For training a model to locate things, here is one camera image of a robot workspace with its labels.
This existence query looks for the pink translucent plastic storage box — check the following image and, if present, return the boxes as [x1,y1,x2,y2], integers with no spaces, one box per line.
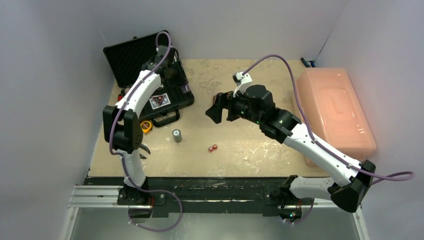
[292,67,377,162]

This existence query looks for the grey poker chip stack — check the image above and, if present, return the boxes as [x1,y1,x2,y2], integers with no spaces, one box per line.
[172,129,183,143]

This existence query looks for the yellow tape measure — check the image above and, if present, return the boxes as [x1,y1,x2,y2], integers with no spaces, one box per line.
[140,120,153,135]

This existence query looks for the brown poker chip stack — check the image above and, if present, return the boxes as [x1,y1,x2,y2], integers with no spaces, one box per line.
[213,95,220,106]

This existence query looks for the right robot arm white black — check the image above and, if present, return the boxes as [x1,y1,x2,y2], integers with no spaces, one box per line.
[205,84,376,213]

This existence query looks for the blue clamp at wall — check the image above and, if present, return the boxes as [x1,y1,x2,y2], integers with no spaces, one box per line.
[300,57,315,68]

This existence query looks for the black poker set case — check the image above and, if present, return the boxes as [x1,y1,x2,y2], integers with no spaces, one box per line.
[103,33,195,128]

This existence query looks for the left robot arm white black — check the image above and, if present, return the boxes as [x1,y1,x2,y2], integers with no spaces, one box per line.
[102,45,177,205]

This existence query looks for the black pliers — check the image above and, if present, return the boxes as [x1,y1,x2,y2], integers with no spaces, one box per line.
[138,144,151,160]

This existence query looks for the card deck lower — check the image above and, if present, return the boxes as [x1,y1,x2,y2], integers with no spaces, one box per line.
[149,93,172,110]

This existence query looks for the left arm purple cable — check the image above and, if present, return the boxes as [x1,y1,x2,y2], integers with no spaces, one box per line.
[108,31,183,232]

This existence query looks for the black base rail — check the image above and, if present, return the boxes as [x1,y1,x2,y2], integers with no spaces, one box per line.
[83,175,317,219]

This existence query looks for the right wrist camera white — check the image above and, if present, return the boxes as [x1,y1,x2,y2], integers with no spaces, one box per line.
[232,71,253,98]

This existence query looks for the purple poker chip stack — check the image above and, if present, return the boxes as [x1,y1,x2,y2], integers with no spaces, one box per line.
[180,83,191,94]

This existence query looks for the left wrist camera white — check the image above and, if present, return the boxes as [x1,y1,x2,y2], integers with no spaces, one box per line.
[156,45,172,59]

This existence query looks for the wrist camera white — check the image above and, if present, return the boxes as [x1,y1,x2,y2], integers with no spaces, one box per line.
[232,71,253,98]
[156,45,172,59]

